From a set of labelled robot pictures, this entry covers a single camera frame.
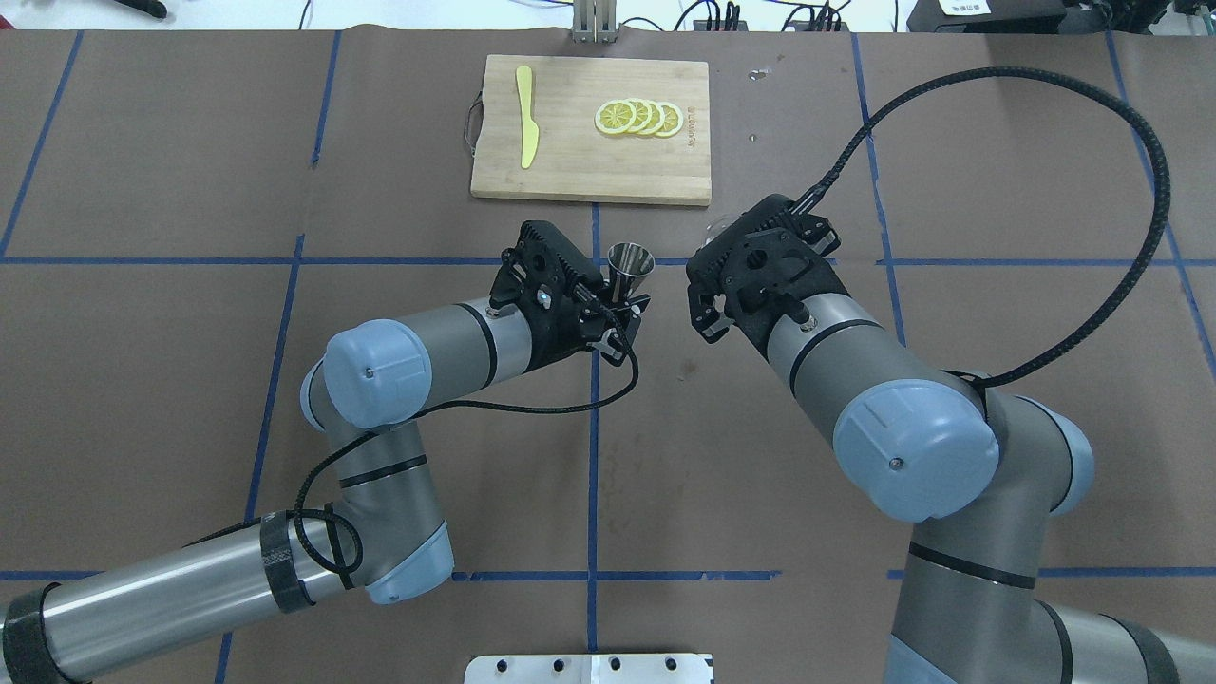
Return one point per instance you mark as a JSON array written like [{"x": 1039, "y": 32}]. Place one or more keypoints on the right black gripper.
[{"x": 707, "y": 314}]

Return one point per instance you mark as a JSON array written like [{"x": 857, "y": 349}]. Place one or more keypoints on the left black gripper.
[{"x": 560, "y": 339}]

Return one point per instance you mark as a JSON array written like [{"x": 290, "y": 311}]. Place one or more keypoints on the steel double jigger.
[{"x": 628, "y": 265}]

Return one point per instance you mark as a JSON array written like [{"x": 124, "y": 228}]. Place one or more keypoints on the clear glass cup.
[{"x": 717, "y": 227}]

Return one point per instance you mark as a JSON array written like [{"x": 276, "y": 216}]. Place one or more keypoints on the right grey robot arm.
[{"x": 978, "y": 473}]

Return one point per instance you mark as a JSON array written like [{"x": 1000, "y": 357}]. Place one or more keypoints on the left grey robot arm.
[{"x": 366, "y": 517}]

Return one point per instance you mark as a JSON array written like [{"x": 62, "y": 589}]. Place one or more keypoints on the bamboo cutting board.
[{"x": 574, "y": 160}]

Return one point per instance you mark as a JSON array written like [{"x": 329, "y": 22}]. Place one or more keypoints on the rear lemon slice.
[{"x": 671, "y": 120}]

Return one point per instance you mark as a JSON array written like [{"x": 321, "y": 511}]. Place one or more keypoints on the lemon slice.
[
  {"x": 615, "y": 117},
  {"x": 671, "y": 120},
  {"x": 657, "y": 119},
  {"x": 644, "y": 116}
]

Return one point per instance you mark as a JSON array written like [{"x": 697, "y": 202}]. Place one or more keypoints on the front lemon slice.
[{"x": 615, "y": 117}]

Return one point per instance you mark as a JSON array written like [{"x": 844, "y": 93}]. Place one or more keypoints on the yellow plastic knife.
[{"x": 530, "y": 129}]

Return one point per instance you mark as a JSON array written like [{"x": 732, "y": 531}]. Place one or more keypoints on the black box with label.
[{"x": 986, "y": 17}]

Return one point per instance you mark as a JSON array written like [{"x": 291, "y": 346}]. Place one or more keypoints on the brown paper table cover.
[{"x": 188, "y": 218}]

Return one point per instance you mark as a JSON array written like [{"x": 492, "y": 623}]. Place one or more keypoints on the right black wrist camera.
[{"x": 769, "y": 249}]

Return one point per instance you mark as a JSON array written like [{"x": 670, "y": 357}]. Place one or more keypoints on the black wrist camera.
[
  {"x": 769, "y": 249},
  {"x": 544, "y": 269}
]

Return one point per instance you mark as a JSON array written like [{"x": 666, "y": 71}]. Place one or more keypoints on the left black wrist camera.
[{"x": 544, "y": 269}]

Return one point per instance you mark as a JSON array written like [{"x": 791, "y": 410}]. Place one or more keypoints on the aluminium frame post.
[{"x": 594, "y": 21}]

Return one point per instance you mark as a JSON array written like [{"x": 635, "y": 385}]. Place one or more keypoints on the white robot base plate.
[{"x": 592, "y": 668}]

